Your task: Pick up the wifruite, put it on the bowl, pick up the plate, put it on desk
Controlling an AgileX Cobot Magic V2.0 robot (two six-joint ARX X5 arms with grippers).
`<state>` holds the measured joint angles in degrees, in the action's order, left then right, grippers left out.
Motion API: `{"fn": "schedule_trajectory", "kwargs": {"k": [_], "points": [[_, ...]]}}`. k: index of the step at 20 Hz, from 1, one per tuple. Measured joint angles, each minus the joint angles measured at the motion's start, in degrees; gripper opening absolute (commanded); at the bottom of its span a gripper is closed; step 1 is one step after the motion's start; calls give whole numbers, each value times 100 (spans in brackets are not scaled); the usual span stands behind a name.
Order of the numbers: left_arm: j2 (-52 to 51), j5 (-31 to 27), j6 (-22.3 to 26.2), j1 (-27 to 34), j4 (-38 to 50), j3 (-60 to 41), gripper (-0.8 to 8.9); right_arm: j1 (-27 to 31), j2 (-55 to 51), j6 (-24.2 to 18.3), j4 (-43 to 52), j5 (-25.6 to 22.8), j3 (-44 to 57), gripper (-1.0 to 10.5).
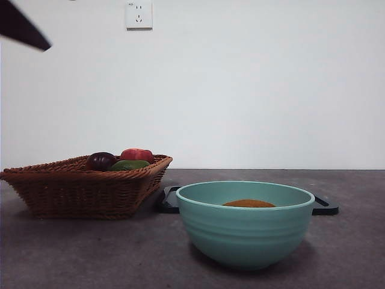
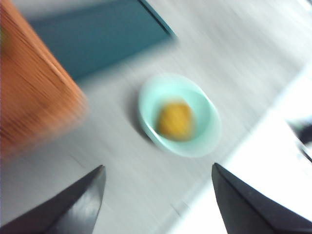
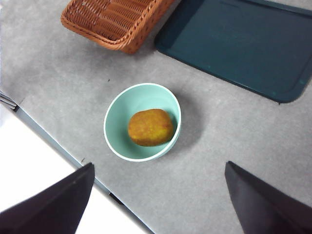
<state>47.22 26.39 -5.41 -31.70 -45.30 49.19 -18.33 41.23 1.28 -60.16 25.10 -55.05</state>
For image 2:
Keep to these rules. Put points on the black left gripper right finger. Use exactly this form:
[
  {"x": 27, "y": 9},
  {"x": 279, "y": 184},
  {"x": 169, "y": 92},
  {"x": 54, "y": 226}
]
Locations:
[{"x": 248, "y": 209}]

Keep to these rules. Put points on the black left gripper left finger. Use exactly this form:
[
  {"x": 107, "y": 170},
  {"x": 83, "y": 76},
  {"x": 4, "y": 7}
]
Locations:
[{"x": 68, "y": 209}]

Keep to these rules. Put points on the yellow orange fruit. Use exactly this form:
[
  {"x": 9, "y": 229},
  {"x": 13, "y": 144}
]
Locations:
[{"x": 175, "y": 122}]

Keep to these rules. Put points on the mint green bowl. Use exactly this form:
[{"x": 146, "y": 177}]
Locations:
[{"x": 170, "y": 85}]

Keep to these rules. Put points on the brown wicker basket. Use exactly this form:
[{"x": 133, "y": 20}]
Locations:
[{"x": 31, "y": 85}]

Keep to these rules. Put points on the black rectangular tray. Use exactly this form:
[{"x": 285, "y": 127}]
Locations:
[{"x": 97, "y": 36}]

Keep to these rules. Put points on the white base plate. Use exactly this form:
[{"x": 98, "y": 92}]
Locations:
[{"x": 268, "y": 151}]

